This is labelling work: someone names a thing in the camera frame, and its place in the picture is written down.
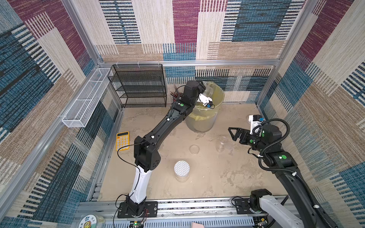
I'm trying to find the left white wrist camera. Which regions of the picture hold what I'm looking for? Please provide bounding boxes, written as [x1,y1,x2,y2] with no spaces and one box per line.
[197,94,215,109]

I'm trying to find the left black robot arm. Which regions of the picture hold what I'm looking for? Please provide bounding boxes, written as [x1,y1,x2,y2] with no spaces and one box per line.
[125,80,206,216]

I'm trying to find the jar with patterned white lid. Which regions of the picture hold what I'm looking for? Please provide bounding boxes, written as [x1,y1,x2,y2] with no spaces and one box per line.
[174,160,190,182]

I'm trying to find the small jar with rice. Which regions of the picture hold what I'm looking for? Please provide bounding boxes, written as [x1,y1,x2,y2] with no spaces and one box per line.
[215,136,228,153]

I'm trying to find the black wire mesh shelf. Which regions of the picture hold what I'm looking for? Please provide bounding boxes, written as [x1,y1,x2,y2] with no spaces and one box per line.
[108,64,167,108]

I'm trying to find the yellow calculator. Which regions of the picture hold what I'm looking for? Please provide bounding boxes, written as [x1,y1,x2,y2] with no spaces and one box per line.
[116,131,130,152]

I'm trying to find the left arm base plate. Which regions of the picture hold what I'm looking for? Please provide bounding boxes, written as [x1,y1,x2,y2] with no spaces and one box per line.
[117,201,158,219]

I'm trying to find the white wire mesh basket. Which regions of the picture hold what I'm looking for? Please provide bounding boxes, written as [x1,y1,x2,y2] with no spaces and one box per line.
[62,68,110,128]

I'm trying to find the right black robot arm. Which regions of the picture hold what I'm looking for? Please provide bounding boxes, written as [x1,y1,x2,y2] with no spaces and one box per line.
[228,115,338,228]

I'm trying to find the clear plastic jar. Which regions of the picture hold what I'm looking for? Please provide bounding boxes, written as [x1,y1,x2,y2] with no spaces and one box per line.
[203,84,215,99]

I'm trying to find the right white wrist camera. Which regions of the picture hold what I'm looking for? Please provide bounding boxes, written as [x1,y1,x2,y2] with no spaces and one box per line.
[248,115,264,135]

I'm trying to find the pens in red cup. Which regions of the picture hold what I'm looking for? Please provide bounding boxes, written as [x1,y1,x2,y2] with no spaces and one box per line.
[170,86,182,103]

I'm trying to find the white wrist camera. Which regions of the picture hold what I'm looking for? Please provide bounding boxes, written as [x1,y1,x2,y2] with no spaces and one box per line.
[248,115,264,135]
[197,94,215,109]

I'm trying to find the clear large jar lid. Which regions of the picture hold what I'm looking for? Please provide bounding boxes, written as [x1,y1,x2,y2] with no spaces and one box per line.
[189,144,200,154]

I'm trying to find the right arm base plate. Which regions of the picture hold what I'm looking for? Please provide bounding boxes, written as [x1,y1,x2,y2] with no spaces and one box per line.
[231,197,267,215]

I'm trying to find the bin with yellow bag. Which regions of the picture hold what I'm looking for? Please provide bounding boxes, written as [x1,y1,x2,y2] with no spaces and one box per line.
[185,81,225,133]

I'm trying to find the aluminium front rail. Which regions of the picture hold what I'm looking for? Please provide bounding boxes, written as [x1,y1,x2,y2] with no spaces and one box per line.
[71,195,300,228]

